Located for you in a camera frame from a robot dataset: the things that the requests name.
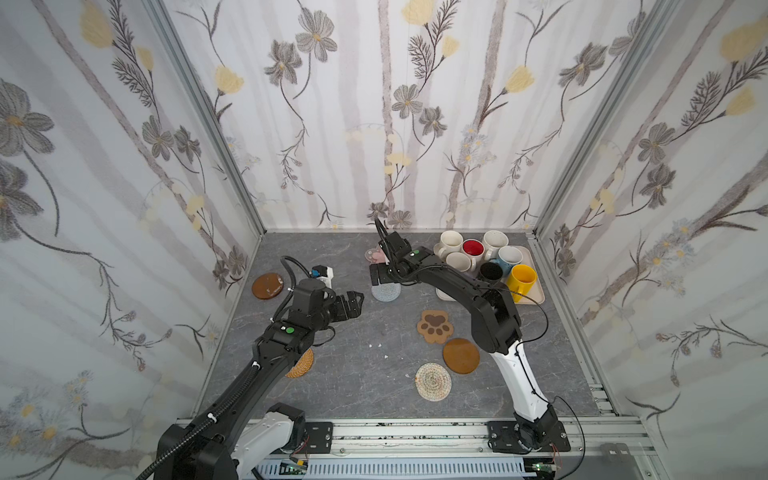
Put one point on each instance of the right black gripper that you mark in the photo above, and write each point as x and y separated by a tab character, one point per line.
396	250

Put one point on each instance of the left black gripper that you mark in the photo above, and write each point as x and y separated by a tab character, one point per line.
344	306

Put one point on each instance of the pink flower coaster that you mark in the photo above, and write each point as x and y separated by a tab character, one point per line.
376	256

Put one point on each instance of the grey round felt coaster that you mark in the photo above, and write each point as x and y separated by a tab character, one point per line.
388	292

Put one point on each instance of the rattan woven round coaster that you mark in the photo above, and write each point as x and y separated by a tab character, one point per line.
303	366

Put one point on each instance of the brown paw print coaster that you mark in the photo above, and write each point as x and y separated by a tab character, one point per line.
434	326

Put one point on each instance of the dark brown round coaster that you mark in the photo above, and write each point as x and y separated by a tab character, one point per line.
267	286

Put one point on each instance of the woven multicolour round coaster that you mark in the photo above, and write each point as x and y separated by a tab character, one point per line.
433	382

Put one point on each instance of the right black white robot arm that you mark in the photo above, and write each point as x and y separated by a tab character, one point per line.
495	328

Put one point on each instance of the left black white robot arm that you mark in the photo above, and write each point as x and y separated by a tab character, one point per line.
206	447

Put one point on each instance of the lavender mug white inside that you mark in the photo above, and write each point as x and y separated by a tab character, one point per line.
459	261

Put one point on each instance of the white mug red inside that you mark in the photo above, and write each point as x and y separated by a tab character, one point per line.
475	250

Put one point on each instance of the black mug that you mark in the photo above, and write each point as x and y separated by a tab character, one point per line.
490	272

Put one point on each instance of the white mug back right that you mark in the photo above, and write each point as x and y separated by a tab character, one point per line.
493	241

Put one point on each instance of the blue mug white inside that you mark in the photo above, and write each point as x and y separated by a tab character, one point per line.
507	258

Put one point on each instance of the yellow mug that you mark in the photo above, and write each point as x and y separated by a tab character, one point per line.
520	281

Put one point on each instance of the beige serving tray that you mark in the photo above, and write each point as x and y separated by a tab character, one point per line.
535	294

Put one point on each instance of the white slotted cable duct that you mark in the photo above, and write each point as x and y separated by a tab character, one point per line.
397	468

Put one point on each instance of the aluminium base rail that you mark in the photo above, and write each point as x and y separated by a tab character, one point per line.
601	447

